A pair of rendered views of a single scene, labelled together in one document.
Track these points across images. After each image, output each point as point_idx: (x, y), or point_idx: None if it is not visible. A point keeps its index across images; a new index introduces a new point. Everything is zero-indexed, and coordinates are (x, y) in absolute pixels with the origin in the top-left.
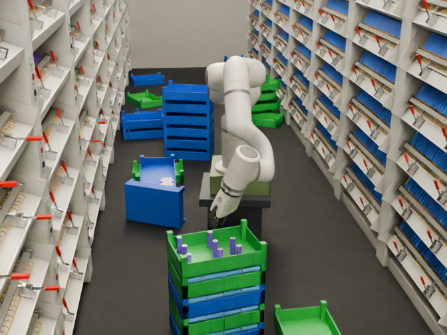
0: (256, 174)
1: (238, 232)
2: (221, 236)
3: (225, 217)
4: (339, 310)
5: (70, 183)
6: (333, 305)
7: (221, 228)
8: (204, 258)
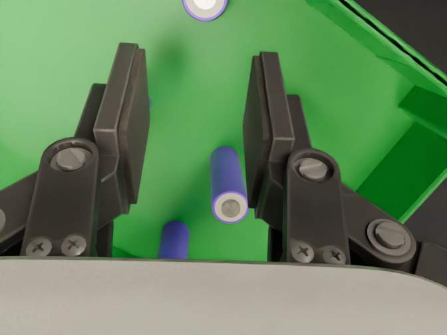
0: None
1: (424, 84)
2: (325, 8)
3: (259, 217)
4: (428, 235)
5: None
6: (443, 216)
7: (344, 10)
8: (74, 61)
